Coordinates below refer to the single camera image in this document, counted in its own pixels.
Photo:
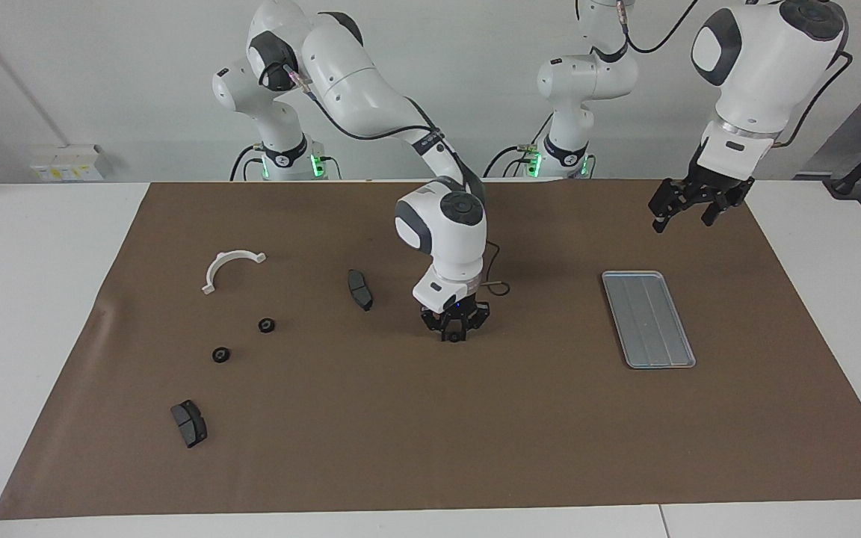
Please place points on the white wall socket box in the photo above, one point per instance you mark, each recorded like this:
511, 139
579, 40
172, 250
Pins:
64, 161

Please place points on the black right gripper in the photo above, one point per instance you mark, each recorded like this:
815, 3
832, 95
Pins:
464, 310

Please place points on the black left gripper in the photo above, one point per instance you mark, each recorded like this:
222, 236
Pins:
718, 183

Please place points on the white semicircular plastic bracket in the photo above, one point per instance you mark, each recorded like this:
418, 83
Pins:
227, 258

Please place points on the long grey brake pad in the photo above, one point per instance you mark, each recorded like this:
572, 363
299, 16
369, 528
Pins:
359, 290

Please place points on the brown paper table mat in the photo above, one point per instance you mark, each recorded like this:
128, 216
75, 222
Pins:
438, 418

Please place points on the silver metal tray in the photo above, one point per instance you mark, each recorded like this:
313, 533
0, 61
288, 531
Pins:
647, 321

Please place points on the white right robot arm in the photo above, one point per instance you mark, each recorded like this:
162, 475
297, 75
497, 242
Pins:
442, 232

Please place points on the short grey brake pad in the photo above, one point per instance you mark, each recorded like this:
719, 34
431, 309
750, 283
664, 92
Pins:
189, 424

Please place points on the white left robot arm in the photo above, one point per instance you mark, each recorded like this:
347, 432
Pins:
767, 60

